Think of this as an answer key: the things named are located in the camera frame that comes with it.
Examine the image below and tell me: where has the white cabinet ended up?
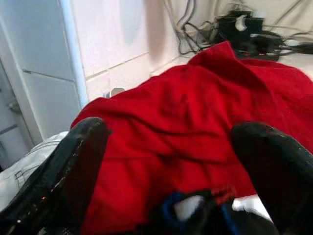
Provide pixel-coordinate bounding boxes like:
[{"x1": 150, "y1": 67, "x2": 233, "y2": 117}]
[{"x1": 0, "y1": 0, "x2": 88, "y2": 169}]

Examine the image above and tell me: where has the dark blue and white garment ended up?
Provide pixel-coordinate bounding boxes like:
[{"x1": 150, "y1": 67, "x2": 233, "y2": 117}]
[{"x1": 136, "y1": 188, "x2": 279, "y2": 235}]

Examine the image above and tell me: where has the red cloth garment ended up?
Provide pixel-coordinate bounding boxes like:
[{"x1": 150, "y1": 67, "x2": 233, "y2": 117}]
[{"x1": 70, "y1": 41, "x2": 313, "y2": 235}]

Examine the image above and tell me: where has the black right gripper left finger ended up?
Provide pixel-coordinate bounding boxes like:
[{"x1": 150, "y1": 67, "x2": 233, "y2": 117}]
[{"x1": 0, "y1": 117, "x2": 110, "y2": 235}]

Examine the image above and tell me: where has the black power adapter box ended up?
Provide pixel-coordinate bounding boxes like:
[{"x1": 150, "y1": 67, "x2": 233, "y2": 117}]
[{"x1": 216, "y1": 9, "x2": 264, "y2": 51}]

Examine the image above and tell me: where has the white wall socket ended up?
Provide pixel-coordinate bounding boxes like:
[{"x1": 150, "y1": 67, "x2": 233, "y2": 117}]
[{"x1": 104, "y1": 87, "x2": 127, "y2": 98}]

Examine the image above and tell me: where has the black power strip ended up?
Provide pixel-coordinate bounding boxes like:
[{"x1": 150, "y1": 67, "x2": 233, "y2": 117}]
[{"x1": 236, "y1": 47, "x2": 281, "y2": 62}]

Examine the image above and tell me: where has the white cloth garment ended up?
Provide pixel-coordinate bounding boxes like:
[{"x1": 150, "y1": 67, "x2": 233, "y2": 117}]
[{"x1": 0, "y1": 131, "x2": 69, "y2": 211}]

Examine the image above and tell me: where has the black cable bundle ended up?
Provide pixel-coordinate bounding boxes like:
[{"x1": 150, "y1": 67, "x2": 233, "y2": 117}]
[{"x1": 177, "y1": 0, "x2": 222, "y2": 56}]

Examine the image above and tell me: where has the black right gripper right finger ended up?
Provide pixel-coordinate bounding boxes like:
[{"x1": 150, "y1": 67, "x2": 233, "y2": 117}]
[{"x1": 230, "y1": 121, "x2": 313, "y2": 235}]

